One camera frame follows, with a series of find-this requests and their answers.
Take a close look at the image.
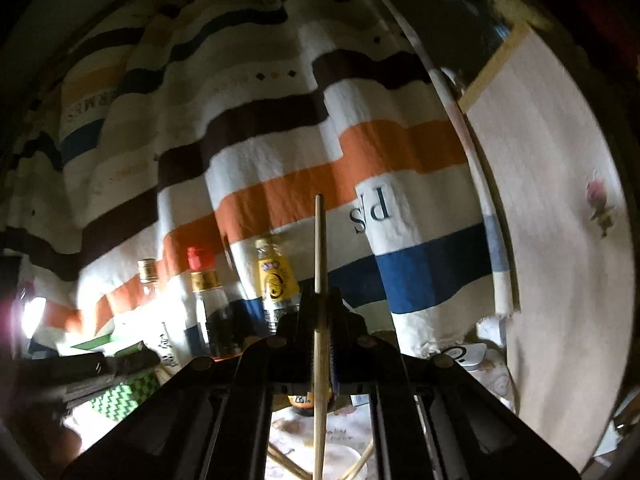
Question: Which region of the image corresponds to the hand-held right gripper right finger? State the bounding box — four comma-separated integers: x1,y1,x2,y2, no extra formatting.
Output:
326,287,581,480

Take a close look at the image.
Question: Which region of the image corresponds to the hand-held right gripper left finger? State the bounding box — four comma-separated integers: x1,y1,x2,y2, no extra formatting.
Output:
60,290,317,480

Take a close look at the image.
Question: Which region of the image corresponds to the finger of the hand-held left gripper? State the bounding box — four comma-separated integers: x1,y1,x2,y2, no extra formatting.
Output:
101,344,162,387

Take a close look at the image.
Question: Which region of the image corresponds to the wooden chopstick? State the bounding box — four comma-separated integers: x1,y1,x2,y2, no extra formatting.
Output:
267,444,312,480
310,193,329,480
347,441,376,480

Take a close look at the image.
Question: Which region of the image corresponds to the translucent plastic cup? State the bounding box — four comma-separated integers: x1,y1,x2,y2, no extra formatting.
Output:
280,440,370,480

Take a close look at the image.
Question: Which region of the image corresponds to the green checkered box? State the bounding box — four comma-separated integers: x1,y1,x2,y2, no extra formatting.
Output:
70,332,162,424

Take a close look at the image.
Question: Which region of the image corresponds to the white label cooking wine bottle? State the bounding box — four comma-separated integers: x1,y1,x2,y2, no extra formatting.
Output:
135,258,181,368

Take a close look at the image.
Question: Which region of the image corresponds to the yellow label oyster sauce bottle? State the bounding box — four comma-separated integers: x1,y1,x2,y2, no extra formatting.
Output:
254,236,335,417

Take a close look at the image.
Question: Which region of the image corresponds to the red cap dark sauce bottle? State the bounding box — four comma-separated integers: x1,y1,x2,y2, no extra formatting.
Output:
186,246,236,361

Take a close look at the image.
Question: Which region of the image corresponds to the small white object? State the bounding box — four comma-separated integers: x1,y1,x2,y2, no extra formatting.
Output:
442,342,489,369

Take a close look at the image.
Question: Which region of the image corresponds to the striped blanket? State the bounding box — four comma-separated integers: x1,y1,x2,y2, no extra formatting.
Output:
0,0,521,361

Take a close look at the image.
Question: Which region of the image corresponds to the pale board with flower print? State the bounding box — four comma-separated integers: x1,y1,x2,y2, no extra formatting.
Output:
457,22,631,471

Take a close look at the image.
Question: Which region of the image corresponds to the blue object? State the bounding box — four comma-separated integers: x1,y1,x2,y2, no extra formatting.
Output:
439,0,507,47

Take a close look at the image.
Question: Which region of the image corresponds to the yellow object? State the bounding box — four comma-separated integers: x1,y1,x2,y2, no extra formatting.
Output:
481,0,552,27

